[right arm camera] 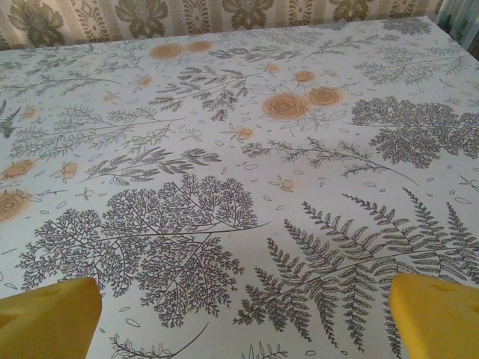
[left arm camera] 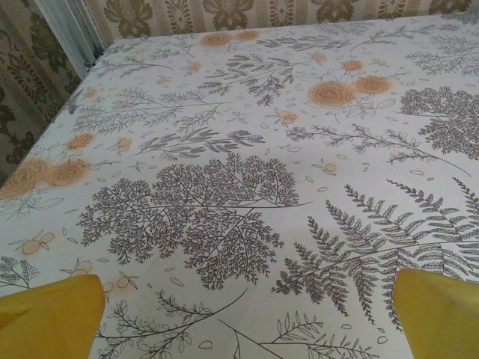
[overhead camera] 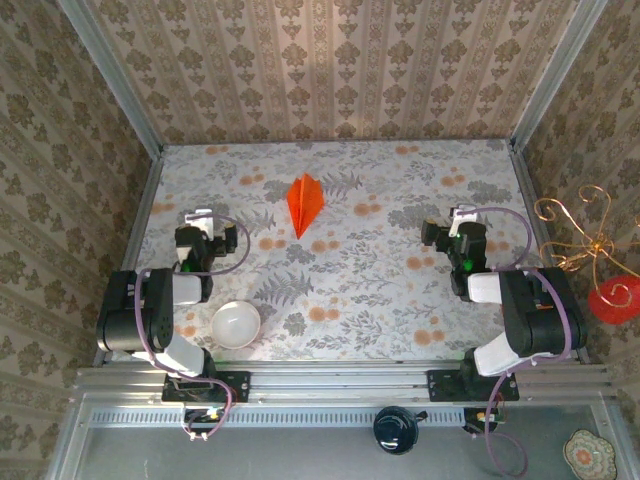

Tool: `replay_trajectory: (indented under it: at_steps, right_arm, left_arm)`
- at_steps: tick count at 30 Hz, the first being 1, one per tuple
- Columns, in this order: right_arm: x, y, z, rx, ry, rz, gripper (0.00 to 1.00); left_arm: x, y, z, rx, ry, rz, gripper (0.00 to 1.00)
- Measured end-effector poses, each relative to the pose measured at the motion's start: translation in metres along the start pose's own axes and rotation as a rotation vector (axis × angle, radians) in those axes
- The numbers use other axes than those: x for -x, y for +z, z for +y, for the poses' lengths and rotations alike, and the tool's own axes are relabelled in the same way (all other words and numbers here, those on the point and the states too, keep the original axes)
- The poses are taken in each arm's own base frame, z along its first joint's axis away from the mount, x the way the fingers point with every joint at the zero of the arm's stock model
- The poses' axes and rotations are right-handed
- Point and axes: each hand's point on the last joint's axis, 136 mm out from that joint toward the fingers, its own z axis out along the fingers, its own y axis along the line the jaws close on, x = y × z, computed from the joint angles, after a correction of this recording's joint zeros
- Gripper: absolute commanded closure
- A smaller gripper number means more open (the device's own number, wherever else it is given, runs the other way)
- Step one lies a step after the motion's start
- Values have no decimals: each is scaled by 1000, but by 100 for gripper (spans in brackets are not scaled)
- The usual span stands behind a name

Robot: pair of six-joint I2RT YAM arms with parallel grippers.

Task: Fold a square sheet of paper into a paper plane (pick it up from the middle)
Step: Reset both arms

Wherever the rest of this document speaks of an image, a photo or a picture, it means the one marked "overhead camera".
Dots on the small black controller board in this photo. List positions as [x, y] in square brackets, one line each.
[475, 420]
[200, 417]

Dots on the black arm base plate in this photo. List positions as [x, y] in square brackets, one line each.
[235, 387]
[442, 387]

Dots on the orange paper sheet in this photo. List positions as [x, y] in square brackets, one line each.
[305, 205]

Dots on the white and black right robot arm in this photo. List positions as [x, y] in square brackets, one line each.
[540, 320]

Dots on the patterned decorative plate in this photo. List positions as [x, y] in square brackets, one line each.
[589, 454]

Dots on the dark blue ceramic mug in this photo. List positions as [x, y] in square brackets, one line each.
[395, 432]

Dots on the white bowl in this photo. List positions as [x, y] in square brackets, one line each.
[235, 325]

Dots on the aluminium side rail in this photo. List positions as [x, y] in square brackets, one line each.
[136, 225]
[531, 200]

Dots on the aluminium frame post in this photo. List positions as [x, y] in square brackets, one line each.
[112, 80]
[550, 75]

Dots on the aluminium mounting rail beam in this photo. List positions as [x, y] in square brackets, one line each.
[340, 382]

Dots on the red ball ornament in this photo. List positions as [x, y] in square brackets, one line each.
[612, 302]

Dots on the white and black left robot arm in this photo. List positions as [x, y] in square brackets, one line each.
[130, 320]

